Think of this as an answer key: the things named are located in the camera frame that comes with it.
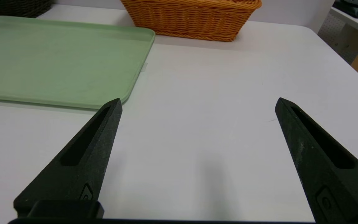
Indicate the dark brown wicker basket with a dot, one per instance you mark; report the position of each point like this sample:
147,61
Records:
14,7

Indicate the green plastic tray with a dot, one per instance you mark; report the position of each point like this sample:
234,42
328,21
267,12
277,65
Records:
57,62

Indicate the white side table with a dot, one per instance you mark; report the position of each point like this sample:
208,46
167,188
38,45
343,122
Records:
356,26

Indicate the orange wicker basket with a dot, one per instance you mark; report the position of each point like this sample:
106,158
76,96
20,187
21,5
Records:
191,18

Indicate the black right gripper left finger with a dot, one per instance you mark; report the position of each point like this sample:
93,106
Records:
79,174

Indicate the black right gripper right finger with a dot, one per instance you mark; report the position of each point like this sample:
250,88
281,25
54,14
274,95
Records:
322,174

